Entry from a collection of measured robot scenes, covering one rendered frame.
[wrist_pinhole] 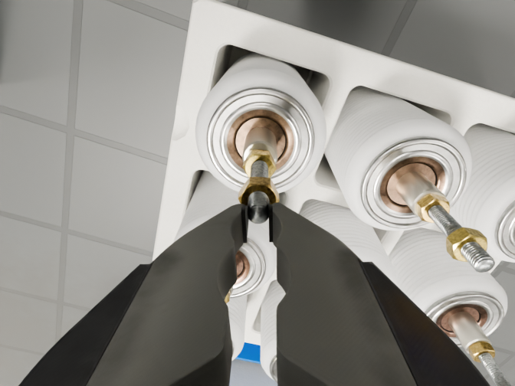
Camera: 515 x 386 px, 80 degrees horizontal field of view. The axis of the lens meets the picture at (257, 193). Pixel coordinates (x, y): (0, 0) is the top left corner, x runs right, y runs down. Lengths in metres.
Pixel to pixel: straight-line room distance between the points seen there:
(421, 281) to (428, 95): 0.18
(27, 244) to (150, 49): 0.45
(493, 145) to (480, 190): 0.05
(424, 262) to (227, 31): 0.29
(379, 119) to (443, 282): 0.17
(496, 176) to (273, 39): 0.21
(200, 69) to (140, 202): 0.34
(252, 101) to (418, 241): 0.25
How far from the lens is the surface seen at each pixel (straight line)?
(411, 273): 0.37
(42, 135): 0.60
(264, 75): 0.22
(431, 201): 0.22
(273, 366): 0.39
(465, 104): 0.34
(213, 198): 0.29
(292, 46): 0.28
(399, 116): 0.26
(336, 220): 0.32
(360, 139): 0.25
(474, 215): 0.32
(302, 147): 0.22
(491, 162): 0.33
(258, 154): 0.18
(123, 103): 0.52
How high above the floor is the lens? 0.46
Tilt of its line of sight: 62 degrees down
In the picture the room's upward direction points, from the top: 177 degrees counter-clockwise
